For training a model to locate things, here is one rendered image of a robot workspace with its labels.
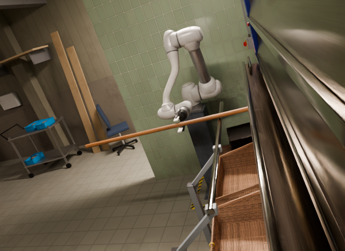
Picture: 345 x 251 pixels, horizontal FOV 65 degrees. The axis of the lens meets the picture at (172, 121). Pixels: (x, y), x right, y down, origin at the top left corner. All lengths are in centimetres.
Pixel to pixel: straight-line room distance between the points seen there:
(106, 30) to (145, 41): 46
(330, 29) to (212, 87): 217
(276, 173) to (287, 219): 17
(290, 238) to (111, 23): 287
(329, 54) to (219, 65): 262
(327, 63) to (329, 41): 3
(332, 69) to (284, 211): 38
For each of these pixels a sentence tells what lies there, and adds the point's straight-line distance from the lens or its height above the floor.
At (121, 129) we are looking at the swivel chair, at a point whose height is 44.
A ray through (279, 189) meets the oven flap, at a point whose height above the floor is 141.
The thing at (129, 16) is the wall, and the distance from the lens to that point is 310.
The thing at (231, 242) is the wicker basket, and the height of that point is 59.
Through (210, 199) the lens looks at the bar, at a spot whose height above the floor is 117.
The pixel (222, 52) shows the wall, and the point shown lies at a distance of 295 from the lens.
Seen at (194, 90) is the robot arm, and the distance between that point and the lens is 258.
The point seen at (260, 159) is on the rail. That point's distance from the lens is 79.
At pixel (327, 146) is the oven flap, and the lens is 61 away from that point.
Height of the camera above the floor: 186
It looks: 19 degrees down
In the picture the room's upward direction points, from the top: 20 degrees counter-clockwise
